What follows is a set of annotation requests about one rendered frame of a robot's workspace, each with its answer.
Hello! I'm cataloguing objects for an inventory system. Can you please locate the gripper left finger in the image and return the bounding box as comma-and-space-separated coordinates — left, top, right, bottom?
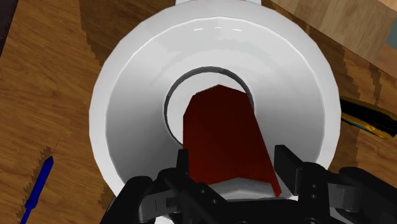
99, 148, 229, 224

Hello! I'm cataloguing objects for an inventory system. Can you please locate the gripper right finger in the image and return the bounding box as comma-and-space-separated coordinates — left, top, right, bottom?
274, 144, 397, 224

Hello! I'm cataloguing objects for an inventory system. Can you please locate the dark red block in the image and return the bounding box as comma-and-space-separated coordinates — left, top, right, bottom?
182, 84, 282, 198

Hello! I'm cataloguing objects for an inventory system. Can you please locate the black and yellow object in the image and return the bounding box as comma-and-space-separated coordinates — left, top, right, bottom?
340, 96, 397, 140

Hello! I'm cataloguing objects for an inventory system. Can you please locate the white bowl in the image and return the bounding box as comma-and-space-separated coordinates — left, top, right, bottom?
88, 0, 342, 224

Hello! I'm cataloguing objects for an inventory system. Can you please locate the blue pen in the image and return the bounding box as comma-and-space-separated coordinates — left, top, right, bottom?
19, 155, 55, 224

